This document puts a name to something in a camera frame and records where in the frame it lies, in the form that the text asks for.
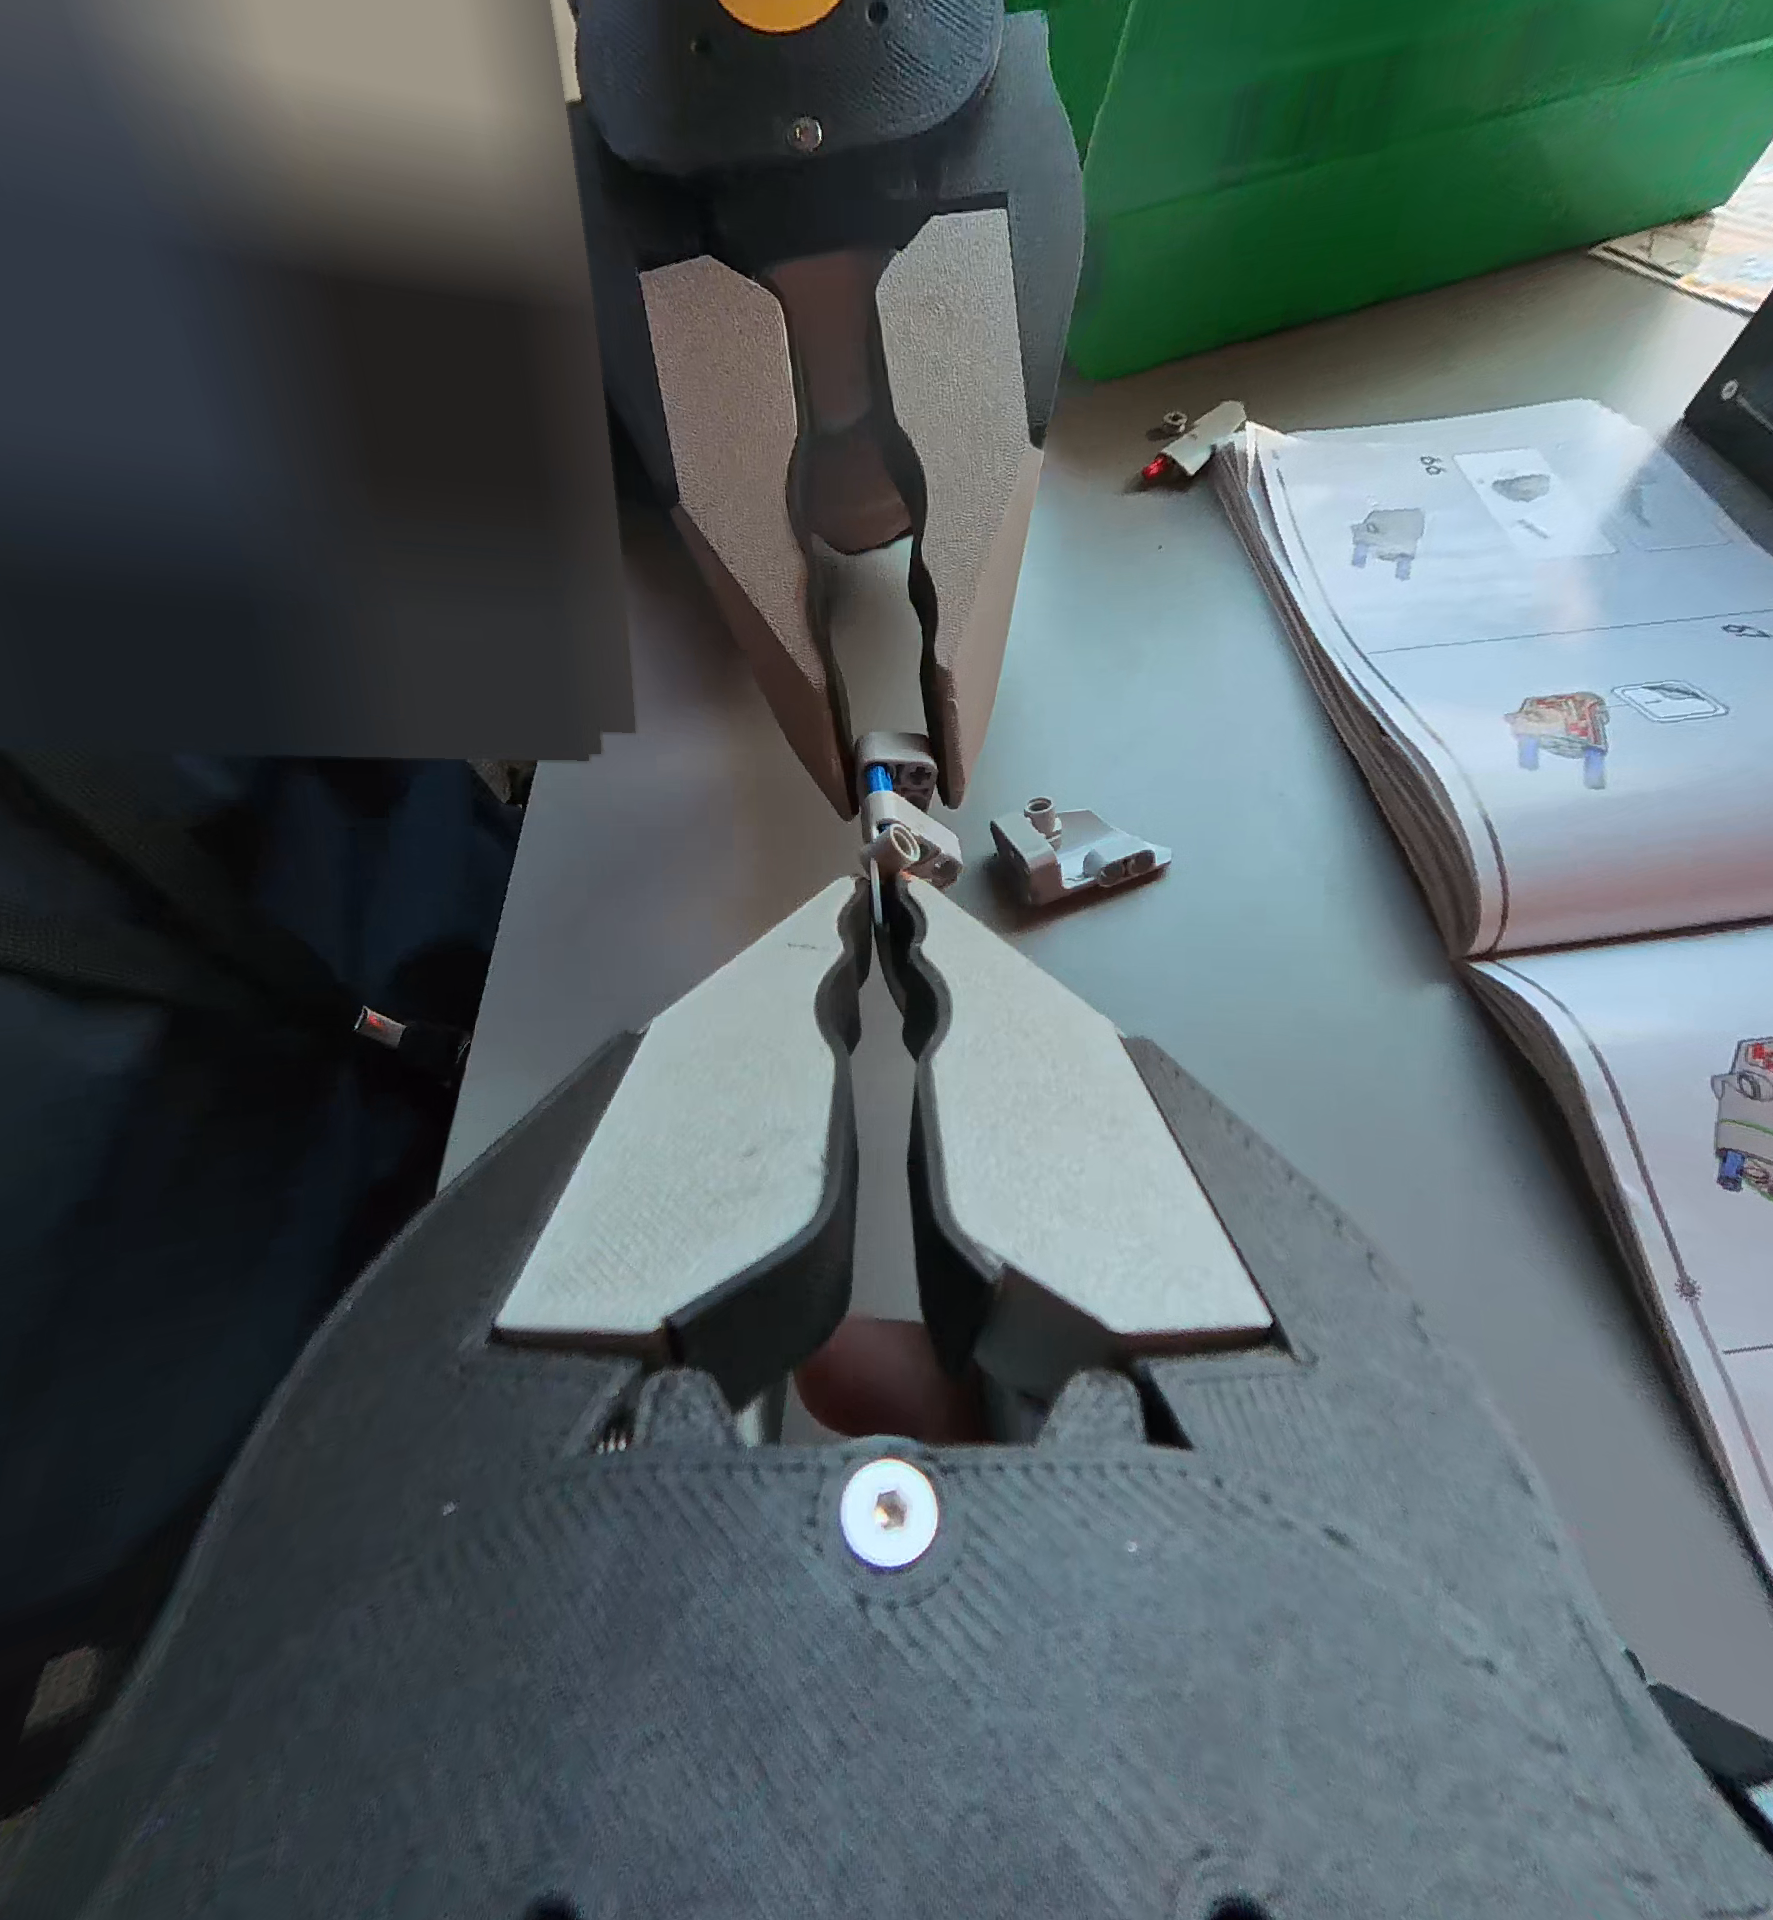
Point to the person in dark clothing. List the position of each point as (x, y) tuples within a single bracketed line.
[(152, 1200)]

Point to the grey lego panel piece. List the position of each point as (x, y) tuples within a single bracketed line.
[(1067, 863)]

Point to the grey lego beam blue pins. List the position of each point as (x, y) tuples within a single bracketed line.
[(902, 759)]

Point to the lego instruction booklet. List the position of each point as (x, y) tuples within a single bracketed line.
[(1576, 720)]

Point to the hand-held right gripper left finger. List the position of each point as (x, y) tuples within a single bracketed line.
[(676, 1170)]

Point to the grey lego connector piece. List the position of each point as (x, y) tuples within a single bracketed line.
[(916, 852)]

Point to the printed paper sheet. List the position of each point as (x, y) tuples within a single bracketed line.
[(1727, 239)]

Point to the green plastic bin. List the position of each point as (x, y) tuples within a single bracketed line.
[(1350, 195)]

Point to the grey lego piece red pin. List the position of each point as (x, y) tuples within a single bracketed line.
[(1202, 437)]

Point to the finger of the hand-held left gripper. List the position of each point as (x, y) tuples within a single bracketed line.
[(722, 390), (969, 390)]

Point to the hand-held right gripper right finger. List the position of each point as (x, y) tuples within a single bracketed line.
[(1082, 1170)]

